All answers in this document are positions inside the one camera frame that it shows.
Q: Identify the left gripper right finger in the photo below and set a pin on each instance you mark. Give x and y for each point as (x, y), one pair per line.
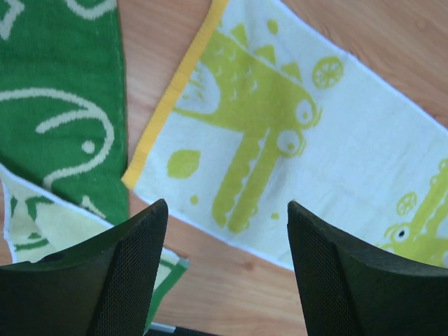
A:
(350, 287)

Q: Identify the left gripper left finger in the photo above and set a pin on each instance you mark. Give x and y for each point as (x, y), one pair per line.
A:
(101, 286)

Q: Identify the cream yellow crocodile towel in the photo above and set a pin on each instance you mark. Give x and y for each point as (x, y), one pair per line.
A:
(263, 110)

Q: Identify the green patterned towel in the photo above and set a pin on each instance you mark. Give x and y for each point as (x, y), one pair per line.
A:
(63, 132)

